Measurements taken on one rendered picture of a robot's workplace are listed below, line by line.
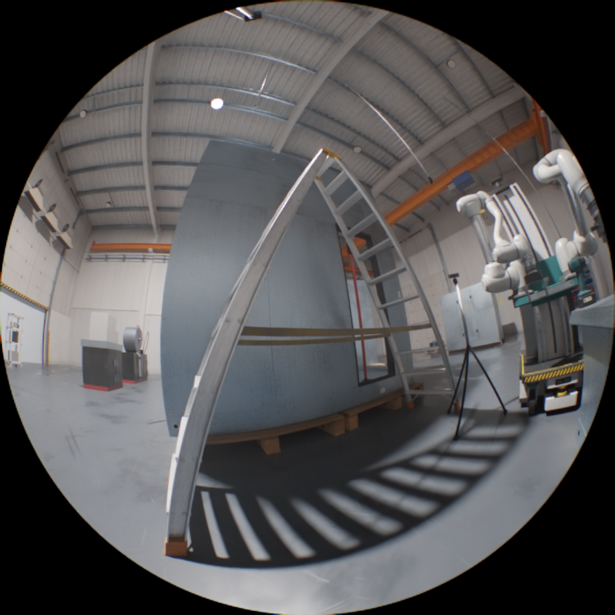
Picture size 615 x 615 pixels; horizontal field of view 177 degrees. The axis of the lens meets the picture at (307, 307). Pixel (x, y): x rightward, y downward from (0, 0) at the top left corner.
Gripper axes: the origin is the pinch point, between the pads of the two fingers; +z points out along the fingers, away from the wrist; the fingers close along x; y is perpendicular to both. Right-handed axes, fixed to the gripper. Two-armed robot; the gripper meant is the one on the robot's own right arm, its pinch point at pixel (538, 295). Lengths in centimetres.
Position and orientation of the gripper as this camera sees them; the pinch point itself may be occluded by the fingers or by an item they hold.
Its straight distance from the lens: 143.7
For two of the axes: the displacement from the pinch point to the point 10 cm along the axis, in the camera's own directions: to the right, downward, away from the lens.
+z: 0.9, 9.7, -2.4
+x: -4.9, 2.5, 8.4
